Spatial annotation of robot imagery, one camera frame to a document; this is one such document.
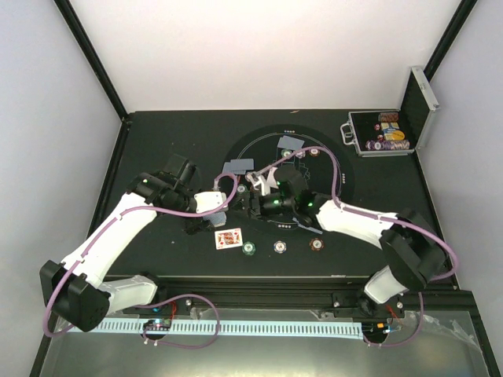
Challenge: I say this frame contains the blue card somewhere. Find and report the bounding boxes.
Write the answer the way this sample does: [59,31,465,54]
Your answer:
[277,135,305,151]
[292,218,323,235]
[222,162,246,175]
[230,159,255,171]

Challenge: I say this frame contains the king of hearts card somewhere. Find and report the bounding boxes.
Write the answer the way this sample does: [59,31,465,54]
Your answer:
[215,228,243,250]

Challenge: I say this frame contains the blue poker chip stack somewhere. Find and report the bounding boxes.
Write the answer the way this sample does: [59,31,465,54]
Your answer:
[274,240,287,254]

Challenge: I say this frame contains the red poker chip stack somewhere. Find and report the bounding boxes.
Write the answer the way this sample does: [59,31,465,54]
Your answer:
[310,238,324,251]

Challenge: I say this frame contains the green poker chip stack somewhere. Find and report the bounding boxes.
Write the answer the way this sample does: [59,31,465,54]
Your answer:
[242,242,256,256]

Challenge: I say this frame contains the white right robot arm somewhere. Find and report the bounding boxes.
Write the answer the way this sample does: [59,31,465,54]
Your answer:
[233,164,447,317]

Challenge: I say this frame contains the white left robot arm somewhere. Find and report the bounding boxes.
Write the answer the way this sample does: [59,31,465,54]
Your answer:
[39,168,198,337]

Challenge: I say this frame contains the round black poker mat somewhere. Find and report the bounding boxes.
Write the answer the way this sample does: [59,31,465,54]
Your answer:
[222,124,354,241]

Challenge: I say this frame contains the black left motor block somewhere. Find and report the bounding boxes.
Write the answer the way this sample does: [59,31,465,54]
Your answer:
[163,154,196,186]

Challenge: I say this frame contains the purple chips row in case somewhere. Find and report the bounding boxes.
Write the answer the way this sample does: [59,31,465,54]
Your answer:
[365,140,410,152]

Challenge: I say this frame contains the aluminium poker case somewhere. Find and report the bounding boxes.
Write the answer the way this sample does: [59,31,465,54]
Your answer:
[340,66,440,157]

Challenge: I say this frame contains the card boxes in case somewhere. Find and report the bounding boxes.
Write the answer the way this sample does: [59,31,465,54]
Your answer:
[380,122,406,141]

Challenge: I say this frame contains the brown chips row in case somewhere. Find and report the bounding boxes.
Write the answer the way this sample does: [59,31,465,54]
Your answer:
[378,112,399,123]

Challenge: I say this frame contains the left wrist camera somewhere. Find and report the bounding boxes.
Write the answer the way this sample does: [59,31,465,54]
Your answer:
[193,191,228,214]

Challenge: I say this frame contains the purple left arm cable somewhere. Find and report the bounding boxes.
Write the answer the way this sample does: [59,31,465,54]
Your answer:
[42,171,240,350]

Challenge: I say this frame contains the white slotted cable duct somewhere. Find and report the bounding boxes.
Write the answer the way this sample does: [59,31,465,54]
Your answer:
[92,317,363,340]

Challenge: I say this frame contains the black aluminium rail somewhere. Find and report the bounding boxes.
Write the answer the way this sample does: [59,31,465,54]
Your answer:
[152,274,476,319]

